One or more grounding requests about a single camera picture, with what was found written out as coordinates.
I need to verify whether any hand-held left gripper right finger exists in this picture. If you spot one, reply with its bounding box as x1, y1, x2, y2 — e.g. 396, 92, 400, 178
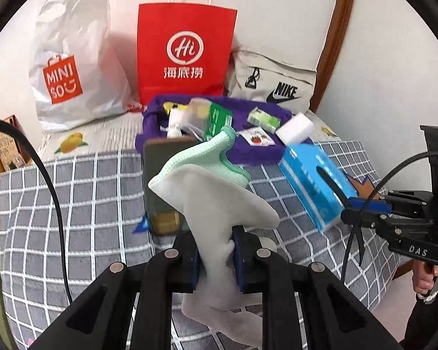
233, 225, 400, 350

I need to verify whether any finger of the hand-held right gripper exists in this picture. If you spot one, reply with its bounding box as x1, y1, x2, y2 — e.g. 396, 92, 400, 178
316, 168, 392, 213
341, 212, 384, 267

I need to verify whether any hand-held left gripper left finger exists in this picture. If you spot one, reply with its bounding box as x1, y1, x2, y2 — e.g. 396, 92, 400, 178
31, 231, 203, 350

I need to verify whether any grey white sock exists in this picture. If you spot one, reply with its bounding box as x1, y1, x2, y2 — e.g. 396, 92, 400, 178
148, 164, 281, 338

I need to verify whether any blue tissue pack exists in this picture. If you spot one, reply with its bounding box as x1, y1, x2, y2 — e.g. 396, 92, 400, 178
278, 143, 358, 233

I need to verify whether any person's right forearm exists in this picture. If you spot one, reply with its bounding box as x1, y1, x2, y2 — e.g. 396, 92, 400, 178
403, 284, 438, 350

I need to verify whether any person's right hand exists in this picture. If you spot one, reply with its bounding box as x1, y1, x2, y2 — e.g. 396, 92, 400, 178
412, 262, 438, 295

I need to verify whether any white sponge block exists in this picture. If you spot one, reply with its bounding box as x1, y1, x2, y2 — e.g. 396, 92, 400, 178
275, 112, 314, 146

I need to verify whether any purple towel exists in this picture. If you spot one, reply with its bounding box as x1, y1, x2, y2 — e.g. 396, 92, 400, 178
135, 95, 314, 166

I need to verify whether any dark green box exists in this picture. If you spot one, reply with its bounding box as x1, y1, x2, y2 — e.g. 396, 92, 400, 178
143, 136, 198, 236

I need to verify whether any mint green cloth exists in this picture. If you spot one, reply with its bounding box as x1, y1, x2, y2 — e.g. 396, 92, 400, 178
159, 126, 252, 187

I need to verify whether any grey checked blanket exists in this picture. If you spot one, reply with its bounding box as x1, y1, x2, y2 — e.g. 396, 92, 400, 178
0, 140, 406, 350

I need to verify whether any fruit print packet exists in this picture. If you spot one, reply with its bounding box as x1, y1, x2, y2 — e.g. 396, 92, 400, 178
238, 126, 276, 146

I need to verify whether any green tissue pack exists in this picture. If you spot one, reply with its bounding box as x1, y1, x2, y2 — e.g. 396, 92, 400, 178
247, 107, 281, 134

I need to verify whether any green snack packet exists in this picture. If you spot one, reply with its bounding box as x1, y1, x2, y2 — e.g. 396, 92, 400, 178
201, 103, 233, 143

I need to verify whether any white bottle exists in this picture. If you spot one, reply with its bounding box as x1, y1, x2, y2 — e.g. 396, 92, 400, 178
161, 98, 209, 140

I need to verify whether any beige crossbody bag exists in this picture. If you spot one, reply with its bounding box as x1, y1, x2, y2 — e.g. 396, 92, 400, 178
226, 48, 318, 114

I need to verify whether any cardboard box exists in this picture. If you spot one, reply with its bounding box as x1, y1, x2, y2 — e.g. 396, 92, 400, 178
0, 107, 33, 176

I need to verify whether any red paper bag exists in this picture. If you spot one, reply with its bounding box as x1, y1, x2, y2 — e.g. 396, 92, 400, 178
137, 0, 238, 107

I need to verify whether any white plastic bag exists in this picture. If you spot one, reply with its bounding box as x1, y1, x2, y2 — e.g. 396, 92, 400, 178
28, 0, 132, 132

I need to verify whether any black cable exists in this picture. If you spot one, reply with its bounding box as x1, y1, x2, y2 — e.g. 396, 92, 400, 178
341, 151, 438, 285
0, 118, 74, 300

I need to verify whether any wooden headboard frame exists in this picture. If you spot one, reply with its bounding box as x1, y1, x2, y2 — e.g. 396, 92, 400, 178
310, 0, 355, 114

